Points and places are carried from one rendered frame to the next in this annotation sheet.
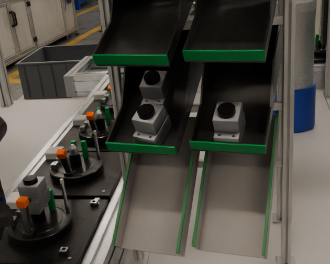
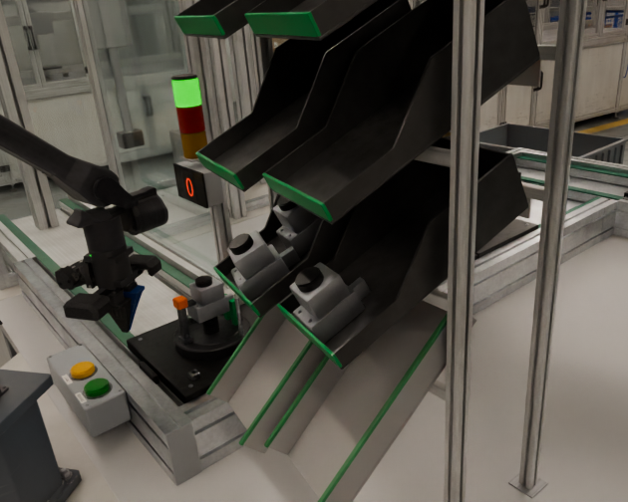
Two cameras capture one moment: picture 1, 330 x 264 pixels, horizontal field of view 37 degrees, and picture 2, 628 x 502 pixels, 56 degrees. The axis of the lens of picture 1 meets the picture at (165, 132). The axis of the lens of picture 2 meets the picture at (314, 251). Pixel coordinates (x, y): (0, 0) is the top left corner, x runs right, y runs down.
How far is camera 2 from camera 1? 0.60 m
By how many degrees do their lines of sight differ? 39
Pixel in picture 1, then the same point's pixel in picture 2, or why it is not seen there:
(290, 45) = (460, 207)
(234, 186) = (365, 395)
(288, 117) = (457, 327)
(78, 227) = not seen: hidden behind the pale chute
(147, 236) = (251, 404)
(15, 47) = (530, 117)
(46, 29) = (584, 100)
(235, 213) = (344, 433)
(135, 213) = (258, 370)
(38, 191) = (202, 297)
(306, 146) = not seen: outside the picture
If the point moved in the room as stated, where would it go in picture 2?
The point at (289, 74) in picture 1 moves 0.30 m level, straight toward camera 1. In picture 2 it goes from (460, 256) to (183, 367)
